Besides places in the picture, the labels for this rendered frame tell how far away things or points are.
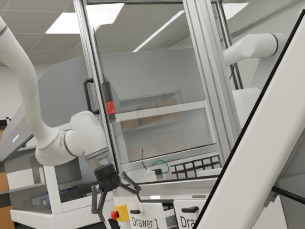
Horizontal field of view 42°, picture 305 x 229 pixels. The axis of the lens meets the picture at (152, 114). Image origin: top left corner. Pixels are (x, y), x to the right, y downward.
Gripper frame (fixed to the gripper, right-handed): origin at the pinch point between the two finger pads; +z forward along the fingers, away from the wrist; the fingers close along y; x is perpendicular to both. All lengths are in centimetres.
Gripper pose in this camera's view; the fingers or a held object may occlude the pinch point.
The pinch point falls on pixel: (124, 217)
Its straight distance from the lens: 148.9
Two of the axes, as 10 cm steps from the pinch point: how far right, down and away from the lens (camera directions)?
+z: 3.9, 9.2, -0.1
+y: 8.1, -3.4, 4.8
